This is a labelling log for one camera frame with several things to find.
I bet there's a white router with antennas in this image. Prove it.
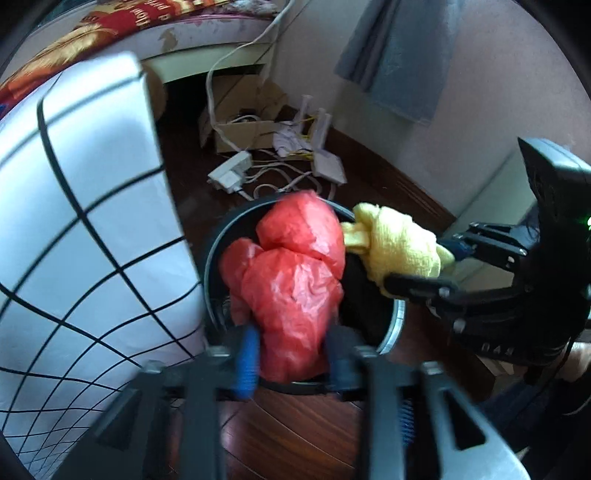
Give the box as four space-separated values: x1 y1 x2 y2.
272 95 333 158

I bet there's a white checked tablecloth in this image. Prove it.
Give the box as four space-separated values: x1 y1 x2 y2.
0 51 206 472

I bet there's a grey towel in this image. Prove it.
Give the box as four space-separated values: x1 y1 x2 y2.
333 0 455 125

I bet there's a white power cable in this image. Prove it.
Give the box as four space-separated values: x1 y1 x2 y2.
205 0 296 153

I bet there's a white power strip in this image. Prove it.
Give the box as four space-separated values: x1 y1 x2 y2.
208 151 252 192

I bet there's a yellow cloth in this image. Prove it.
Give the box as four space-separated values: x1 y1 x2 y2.
339 202 455 289

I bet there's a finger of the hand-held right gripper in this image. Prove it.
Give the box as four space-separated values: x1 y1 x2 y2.
383 272 527 333
436 222 532 273

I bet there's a red plastic bag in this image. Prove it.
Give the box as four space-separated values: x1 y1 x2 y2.
218 191 347 384

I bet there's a flat white router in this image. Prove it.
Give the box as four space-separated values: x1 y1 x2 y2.
311 150 345 183

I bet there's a white bed frame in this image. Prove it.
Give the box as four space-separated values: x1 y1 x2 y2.
139 28 282 86

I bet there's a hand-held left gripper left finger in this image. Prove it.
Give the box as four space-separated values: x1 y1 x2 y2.
60 325 262 480

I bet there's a red yellow printed blanket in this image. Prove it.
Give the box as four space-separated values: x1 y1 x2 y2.
0 0 289 109

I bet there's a black trash bin silver rim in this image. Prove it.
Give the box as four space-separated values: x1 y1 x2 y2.
203 196 407 398

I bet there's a white pink mattress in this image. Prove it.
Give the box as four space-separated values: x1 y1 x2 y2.
131 11 280 52

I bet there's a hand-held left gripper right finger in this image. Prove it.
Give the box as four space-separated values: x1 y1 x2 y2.
323 325 532 480

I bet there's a cardboard box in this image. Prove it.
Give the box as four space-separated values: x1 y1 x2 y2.
198 74 289 153

